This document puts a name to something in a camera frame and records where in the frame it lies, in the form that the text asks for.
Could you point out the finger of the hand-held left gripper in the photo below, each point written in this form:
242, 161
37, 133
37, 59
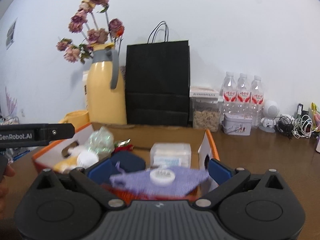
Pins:
62, 130

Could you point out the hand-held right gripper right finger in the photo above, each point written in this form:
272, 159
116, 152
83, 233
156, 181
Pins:
218, 171

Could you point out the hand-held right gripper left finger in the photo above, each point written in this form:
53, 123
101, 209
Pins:
100, 171

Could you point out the white round scrubber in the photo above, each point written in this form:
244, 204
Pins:
87, 158

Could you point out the iridescent plastic bag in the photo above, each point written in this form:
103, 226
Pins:
100, 140

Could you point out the navy blue pouch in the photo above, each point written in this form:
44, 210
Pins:
130, 161

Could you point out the red fabric flower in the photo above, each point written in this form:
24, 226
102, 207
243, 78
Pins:
123, 147

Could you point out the purple face mask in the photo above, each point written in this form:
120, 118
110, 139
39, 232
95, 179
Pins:
185, 180

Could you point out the white and yellow plush toy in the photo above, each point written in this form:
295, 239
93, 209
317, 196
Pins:
65, 165

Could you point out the clear cotton pad pack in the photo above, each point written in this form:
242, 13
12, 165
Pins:
172, 155

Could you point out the red pumpkin print cardboard box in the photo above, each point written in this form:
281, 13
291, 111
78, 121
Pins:
162, 135

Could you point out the person's left hand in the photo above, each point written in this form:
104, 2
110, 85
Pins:
9, 172

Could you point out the yellow mug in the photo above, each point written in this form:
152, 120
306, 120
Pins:
76, 117

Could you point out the printed tin box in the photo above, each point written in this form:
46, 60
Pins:
236, 125

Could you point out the clear nut container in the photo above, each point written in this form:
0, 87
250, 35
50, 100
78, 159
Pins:
206, 118

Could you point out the yellow thermos jug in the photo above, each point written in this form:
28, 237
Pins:
102, 92

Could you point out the white robot shaped speaker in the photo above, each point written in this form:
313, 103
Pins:
270, 110

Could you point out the flat white packet box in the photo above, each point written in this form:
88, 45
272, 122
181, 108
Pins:
203, 91

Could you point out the dried pink rose bouquet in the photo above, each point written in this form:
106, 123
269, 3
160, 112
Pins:
96, 33

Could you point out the white object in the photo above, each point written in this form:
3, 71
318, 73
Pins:
318, 143

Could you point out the small black box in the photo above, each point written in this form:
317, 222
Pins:
305, 113

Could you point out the black paper bag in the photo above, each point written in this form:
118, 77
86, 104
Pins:
157, 80

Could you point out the colourful snack packet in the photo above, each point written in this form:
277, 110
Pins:
315, 112

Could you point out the white wall outlet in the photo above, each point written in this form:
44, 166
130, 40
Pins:
22, 112

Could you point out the purple wall sticker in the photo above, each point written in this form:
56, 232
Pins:
11, 103

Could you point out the wall picture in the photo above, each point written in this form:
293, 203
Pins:
11, 33

